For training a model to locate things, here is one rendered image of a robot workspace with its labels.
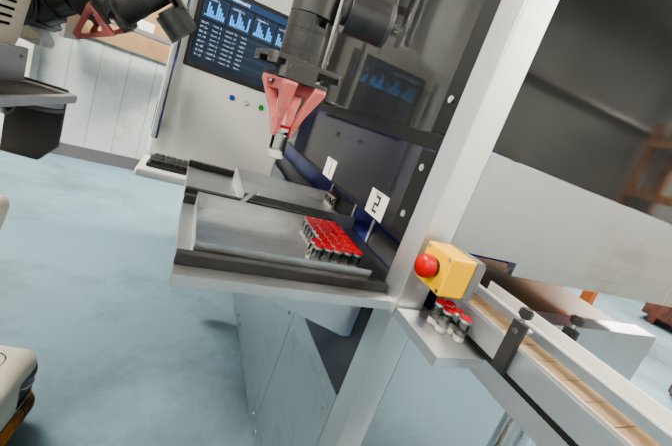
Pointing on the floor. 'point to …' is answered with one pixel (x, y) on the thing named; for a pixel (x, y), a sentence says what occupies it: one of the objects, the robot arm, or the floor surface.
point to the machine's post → (454, 174)
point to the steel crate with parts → (658, 313)
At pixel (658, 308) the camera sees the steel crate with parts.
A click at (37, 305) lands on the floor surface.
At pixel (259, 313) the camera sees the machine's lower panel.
